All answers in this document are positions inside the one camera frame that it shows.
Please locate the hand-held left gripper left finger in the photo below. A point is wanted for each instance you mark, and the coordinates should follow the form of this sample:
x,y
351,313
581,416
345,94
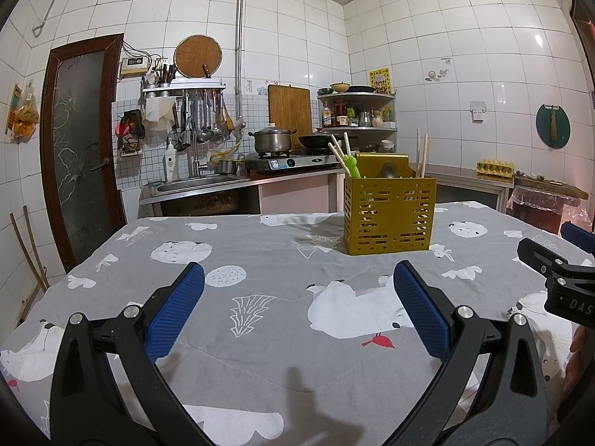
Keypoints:
x,y
179,311

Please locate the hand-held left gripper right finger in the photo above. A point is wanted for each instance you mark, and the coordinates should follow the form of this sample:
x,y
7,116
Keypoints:
x,y
423,316

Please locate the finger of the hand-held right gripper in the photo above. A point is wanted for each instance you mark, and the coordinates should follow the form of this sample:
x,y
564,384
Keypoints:
x,y
576,237
539,253

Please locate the mustard yellow utensil holder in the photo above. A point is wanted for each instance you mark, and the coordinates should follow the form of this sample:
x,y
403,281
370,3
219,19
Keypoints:
x,y
388,218

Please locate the dark grey long spoon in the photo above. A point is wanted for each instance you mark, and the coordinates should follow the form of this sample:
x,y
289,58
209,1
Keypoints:
x,y
388,170

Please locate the row of hanging kitchen utensils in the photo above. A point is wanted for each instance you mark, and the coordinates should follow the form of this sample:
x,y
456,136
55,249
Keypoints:
x,y
204,121

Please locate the metal cup of dark utensils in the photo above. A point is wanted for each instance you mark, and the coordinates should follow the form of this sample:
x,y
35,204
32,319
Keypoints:
x,y
166,74

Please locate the person's right hand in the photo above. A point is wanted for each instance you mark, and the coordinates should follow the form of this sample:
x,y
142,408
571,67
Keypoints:
x,y
576,357

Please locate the plastic-covered stand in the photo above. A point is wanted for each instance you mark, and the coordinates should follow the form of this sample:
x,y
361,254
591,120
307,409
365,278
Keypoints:
x,y
534,209

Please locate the thick wooden chopping block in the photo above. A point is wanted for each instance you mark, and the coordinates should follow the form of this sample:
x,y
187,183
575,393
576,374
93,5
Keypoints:
x,y
548,190

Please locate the yellow egg carton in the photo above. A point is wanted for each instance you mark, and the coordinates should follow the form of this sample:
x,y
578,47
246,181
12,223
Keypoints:
x,y
495,167

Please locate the kitchen counter cabinet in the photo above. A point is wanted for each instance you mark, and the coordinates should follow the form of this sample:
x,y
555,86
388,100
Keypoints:
x,y
465,190

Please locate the grey bear-print tablecloth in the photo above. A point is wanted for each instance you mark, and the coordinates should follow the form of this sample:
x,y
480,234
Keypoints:
x,y
279,260

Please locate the green round board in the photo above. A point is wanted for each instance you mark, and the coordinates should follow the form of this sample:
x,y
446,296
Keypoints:
x,y
541,128

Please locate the stainless steel sink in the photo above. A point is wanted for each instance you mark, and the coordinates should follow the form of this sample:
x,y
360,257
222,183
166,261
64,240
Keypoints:
x,y
200,185

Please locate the white pump bottle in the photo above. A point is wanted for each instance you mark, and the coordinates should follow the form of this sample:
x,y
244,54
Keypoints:
x,y
171,165

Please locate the metal faucet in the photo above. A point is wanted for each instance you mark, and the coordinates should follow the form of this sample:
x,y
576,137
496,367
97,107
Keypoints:
x,y
197,162

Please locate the small steel pot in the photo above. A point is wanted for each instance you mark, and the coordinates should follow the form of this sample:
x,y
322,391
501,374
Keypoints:
x,y
227,167

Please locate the thin bamboo stick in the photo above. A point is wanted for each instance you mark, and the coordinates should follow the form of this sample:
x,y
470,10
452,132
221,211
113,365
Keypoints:
x,y
28,251
36,246

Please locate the glass jar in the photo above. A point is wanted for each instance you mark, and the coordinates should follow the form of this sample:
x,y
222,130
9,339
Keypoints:
x,y
388,146

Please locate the red and black hanging glove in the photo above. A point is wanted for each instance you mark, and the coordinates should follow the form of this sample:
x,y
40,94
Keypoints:
x,y
130,130

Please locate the gas stove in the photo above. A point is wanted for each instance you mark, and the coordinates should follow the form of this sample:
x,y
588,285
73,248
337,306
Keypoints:
x,y
297,161

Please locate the brown-framed glass door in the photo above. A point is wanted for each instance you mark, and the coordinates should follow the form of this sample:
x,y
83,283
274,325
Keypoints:
x,y
79,148

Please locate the steel pot with lid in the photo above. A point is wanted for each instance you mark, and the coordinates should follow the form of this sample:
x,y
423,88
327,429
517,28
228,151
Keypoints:
x,y
272,141

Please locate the metal corner shelf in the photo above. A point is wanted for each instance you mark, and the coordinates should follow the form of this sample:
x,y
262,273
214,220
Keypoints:
x,y
362,128

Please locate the white hanging cloth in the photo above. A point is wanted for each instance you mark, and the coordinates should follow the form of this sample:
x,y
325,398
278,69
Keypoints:
x,y
159,114

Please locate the reddish wooden door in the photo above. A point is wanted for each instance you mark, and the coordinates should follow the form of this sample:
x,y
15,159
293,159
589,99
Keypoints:
x,y
586,32

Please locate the black wok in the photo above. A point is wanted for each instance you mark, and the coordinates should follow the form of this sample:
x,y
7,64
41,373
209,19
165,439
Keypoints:
x,y
316,141

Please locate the row of condiment bottles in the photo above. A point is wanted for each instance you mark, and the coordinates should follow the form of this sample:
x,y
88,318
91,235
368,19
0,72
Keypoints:
x,y
358,116

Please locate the rectangular wooden cutting board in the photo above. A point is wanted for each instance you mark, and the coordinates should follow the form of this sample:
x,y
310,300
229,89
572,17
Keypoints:
x,y
288,107

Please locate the black pan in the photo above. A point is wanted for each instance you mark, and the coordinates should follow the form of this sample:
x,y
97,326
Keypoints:
x,y
361,88

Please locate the beige bowl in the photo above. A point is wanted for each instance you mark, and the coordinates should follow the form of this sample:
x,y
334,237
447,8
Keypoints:
x,y
340,87

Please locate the hanging plastic bag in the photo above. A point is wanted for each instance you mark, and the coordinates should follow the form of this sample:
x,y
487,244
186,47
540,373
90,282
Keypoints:
x,y
25,116

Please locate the round wooden board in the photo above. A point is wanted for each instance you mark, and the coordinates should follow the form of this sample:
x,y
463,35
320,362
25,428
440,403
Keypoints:
x,y
197,55

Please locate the white wall socket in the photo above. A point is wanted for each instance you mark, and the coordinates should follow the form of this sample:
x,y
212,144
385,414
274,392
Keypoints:
x,y
477,112

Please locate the wall sticker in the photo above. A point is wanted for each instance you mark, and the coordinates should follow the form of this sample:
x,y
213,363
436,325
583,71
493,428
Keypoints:
x,y
438,75

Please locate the metal wall rack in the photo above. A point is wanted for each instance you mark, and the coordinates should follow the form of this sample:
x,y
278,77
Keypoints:
x,y
186,89

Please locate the yellow wall poster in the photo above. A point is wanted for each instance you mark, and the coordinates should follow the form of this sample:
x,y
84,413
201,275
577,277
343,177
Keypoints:
x,y
380,81

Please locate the yellowish wall control box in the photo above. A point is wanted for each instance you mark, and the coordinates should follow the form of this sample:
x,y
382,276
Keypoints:
x,y
134,67

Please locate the grey wall pipe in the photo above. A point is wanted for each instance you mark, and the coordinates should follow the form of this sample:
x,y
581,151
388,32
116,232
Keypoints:
x,y
239,32

